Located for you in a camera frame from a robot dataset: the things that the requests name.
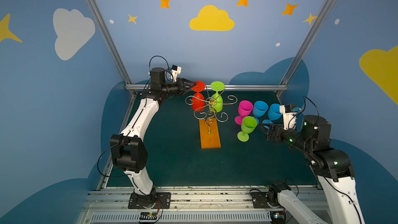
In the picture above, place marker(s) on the right aluminium corner post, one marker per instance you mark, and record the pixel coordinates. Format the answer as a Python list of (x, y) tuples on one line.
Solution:
[(309, 38)]

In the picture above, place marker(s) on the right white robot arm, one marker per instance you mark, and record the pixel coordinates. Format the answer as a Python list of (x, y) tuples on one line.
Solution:
[(332, 167)]

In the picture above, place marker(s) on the horizontal aluminium back rail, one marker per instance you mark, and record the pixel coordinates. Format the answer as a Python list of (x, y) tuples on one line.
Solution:
[(227, 87)]

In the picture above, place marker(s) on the black mounting plate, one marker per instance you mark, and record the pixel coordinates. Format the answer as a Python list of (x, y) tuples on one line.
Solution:
[(260, 200), (160, 200)]

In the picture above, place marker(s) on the blue wine glass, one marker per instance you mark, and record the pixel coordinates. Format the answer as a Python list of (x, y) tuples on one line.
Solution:
[(273, 114), (259, 110)]

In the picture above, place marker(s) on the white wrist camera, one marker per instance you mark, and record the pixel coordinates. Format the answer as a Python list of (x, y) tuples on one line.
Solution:
[(175, 71), (289, 113)]

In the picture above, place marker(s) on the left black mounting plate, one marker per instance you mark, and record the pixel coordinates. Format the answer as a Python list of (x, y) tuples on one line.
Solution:
[(160, 200)]

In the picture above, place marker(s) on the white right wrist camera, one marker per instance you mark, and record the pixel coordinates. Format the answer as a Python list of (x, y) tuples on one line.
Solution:
[(289, 113)]

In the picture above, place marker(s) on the pink wine glass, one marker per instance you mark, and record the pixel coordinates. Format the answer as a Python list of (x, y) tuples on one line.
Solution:
[(244, 109)]

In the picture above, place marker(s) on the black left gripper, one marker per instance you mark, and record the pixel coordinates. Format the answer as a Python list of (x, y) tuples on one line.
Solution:
[(183, 85)]

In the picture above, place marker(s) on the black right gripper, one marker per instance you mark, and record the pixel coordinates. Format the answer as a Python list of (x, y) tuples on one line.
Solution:
[(273, 134)]

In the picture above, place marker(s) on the orange wooden rack base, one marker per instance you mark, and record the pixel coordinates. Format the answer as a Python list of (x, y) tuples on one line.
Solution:
[(209, 134)]

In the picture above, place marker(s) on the left small circuit board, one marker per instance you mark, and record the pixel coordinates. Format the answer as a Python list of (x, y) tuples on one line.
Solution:
[(147, 217)]

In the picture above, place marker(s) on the gold wire glass rack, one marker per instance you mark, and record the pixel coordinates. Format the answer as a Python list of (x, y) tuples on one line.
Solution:
[(206, 113)]

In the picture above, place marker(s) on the left aluminium corner post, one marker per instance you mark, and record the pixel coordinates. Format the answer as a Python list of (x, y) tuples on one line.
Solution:
[(118, 104)]

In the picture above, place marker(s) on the red wine glass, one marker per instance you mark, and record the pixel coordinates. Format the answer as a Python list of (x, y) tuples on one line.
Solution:
[(198, 101)]

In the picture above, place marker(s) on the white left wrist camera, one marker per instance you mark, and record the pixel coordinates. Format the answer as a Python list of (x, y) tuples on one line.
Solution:
[(175, 71)]

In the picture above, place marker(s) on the small circuit board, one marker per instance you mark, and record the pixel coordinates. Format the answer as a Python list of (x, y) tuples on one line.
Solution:
[(277, 218), (147, 217)]

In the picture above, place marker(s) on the right small circuit board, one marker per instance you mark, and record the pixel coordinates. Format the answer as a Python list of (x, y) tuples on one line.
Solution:
[(277, 218)]

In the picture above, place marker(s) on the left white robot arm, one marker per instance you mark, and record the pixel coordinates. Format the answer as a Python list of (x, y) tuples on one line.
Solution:
[(128, 151)]

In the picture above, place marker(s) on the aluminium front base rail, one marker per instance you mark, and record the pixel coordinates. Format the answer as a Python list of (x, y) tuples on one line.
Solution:
[(189, 205)]

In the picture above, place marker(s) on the aluminium corner post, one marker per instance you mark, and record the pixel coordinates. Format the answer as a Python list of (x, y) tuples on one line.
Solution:
[(309, 38), (118, 104)]

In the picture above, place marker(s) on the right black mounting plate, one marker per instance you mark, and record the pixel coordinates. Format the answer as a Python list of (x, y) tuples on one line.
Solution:
[(260, 200)]

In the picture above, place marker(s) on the green wine glass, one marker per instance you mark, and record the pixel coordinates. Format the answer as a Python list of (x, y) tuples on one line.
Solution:
[(248, 125), (216, 100)]

